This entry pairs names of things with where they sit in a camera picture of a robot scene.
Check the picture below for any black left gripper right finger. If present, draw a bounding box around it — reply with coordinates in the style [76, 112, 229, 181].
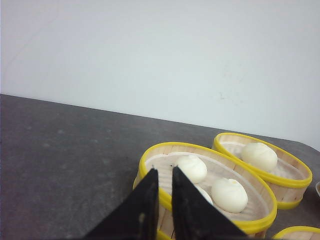
[171, 166, 248, 240]

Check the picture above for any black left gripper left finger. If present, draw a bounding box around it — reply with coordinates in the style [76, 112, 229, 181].
[84, 168, 159, 240]

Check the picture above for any bamboo steamer with three buns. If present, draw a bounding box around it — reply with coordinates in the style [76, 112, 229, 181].
[133, 142, 277, 240]

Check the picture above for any bamboo steamer with one bun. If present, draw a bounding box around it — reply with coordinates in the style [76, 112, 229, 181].
[212, 132, 313, 210]

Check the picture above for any white steamed bun hidden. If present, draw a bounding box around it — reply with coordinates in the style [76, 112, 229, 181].
[195, 185, 213, 205]

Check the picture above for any white steamed bun right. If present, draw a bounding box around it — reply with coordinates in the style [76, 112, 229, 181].
[211, 178, 249, 214]

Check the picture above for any white steamed bun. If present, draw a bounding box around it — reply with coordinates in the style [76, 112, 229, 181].
[175, 155, 208, 184]
[211, 178, 249, 214]

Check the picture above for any white steamed bun left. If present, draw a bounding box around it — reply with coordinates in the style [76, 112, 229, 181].
[175, 155, 208, 184]

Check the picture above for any white bun in single steamer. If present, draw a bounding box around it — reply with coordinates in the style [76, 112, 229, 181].
[240, 142, 278, 172]

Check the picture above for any white plate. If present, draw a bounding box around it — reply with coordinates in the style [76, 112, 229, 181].
[315, 182, 320, 198]

